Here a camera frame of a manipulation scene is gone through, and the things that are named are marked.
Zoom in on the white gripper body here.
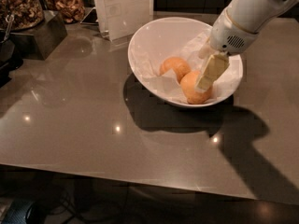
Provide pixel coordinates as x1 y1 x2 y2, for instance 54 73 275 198
209 9 258 55

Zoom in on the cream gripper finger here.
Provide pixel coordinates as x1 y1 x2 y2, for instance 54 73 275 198
198 41 215 59
195 52 229 92

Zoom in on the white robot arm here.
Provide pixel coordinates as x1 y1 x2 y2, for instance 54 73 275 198
195 0 299 91

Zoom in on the orange at bowl back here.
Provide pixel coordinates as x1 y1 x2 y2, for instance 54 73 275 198
160 57 191 82

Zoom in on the orange at bowl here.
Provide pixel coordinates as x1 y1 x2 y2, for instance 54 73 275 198
180 71 212 105
160 57 191 82

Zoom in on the orange at bowl front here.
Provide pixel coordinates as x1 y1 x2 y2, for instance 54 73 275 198
180 71 212 105

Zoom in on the white tilted bowl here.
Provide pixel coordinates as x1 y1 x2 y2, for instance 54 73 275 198
127 16 244 108

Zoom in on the white paper napkin in bowl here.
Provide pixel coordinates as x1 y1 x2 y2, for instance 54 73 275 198
128 29 243 107

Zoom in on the glass bowl of pretzels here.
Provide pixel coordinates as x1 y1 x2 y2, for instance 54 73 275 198
44 0 85 24

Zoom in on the clear acrylic sign holder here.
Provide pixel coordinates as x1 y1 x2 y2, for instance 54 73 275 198
94 0 154 41

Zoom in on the dark block stand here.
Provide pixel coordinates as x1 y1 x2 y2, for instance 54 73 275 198
11 10 67 60

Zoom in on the glass jar of nuts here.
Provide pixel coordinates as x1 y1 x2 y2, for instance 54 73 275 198
0 0 44 31

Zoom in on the metal scoop in jar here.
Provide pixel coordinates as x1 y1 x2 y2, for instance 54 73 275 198
3 14 14 41

